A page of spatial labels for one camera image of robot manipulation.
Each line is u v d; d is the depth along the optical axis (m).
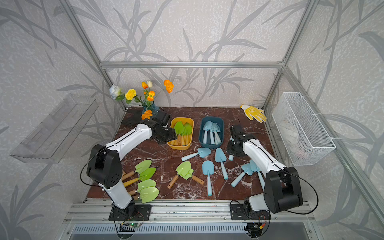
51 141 0.67
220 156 0.94
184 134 1.05
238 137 0.62
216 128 1.05
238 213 0.73
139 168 0.88
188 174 0.86
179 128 1.05
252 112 1.18
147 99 0.78
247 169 0.86
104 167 0.47
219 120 1.08
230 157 0.84
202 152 0.94
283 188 0.42
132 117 1.16
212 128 1.05
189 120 1.08
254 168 0.87
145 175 0.86
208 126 1.05
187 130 1.05
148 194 0.79
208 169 0.89
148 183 0.84
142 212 0.74
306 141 0.59
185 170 0.87
